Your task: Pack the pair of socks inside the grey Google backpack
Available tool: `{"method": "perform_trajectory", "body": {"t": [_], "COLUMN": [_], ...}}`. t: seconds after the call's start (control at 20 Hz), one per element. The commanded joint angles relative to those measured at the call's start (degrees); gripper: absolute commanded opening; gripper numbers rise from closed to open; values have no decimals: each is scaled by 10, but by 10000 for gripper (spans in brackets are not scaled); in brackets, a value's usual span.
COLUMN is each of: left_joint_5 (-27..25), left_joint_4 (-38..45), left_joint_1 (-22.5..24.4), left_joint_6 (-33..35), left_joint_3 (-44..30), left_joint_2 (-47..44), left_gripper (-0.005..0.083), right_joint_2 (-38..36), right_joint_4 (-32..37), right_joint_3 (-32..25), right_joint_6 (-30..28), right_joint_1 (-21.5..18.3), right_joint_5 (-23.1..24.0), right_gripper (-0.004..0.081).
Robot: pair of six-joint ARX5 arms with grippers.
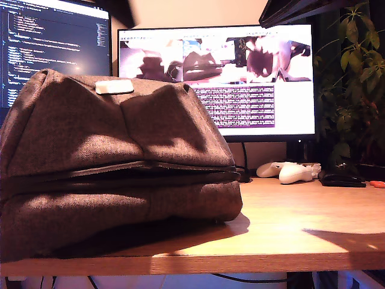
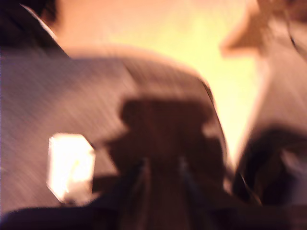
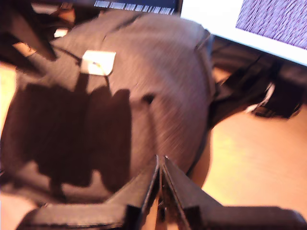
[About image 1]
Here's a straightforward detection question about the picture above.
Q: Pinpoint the monitor with camera views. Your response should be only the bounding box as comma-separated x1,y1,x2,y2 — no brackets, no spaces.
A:
116,23,317,144

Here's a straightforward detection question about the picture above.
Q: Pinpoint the green leafy potted plant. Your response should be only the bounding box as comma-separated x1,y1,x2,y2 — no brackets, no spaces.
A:
312,1,385,175

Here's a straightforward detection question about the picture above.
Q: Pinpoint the grey fabric backpack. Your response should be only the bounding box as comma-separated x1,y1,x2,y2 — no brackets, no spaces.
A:
0,68,244,264

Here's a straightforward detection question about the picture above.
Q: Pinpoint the black monitor cable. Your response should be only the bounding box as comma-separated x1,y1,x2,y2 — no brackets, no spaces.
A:
242,141,251,173

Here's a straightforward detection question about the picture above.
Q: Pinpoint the black cable under table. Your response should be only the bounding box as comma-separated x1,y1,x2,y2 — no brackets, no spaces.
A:
210,273,288,284

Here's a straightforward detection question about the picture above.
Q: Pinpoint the white handheld controller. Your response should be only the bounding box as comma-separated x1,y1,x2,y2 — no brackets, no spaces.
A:
279,161,322,185

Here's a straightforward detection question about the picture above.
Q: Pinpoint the monitor with dark code screen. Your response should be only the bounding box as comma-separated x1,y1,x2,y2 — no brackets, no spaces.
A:
0,0,112,109

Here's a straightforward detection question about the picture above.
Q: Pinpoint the black wallet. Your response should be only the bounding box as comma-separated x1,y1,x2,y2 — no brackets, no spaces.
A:
318,170,367,188

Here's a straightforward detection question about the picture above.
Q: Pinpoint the black table leg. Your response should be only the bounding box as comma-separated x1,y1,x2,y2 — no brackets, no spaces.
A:
286,272,313,289

